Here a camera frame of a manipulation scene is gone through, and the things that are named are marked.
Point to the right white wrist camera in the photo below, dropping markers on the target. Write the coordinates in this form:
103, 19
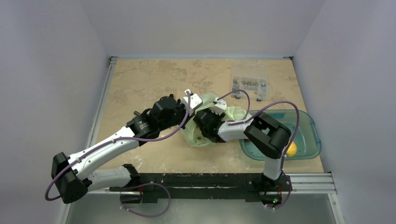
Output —
219, 107

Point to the yellow fake lemon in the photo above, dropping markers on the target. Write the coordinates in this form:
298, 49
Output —
292, 150

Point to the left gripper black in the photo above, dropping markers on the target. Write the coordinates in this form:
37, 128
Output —
181, 106

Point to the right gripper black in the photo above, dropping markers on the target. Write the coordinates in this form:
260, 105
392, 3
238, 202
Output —
201, 117

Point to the teal plastic container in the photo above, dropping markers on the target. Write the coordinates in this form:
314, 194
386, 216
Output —
306, 140

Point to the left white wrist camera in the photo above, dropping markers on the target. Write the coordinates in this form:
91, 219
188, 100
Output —
191, 101

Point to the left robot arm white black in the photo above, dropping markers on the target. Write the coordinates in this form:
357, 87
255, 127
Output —
74, 175

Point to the light green plastic bag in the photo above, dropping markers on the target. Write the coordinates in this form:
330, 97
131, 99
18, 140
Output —
192, 133

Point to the clear screw organizer box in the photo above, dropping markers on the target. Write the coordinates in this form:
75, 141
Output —
251, 78

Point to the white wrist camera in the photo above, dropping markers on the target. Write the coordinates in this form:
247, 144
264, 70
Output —
191, 101
219, 107

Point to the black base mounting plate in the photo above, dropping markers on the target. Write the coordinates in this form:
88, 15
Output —
250, 187

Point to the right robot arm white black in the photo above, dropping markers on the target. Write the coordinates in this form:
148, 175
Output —
268, 135

